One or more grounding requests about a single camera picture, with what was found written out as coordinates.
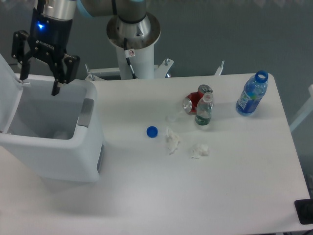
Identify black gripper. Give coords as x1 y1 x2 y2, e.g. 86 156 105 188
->
11 7 80 96

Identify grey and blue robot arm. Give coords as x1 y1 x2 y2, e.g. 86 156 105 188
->
11 0 147 96

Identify white trash bin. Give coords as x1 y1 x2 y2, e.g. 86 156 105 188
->
0 58 105 182

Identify crumpled white paper ball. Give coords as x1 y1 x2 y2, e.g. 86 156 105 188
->
165 127 181 155
190 143 209 159

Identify blue bottle cap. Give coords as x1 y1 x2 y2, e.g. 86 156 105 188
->
146 126 158 138

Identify clear bottle cap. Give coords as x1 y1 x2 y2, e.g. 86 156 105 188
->
166 114 178 122

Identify crushed red soda can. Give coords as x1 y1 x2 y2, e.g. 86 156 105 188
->
182 84 213 115

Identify clear bottle green label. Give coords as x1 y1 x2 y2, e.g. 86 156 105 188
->
195 92 214 126

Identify blue plastic drink bottle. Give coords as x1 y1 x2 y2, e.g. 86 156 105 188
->
236 70 268 116

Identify black device at edge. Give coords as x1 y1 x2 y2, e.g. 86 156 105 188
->
294 199 313 225

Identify white striped cable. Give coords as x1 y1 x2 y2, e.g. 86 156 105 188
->
123 38 137 80

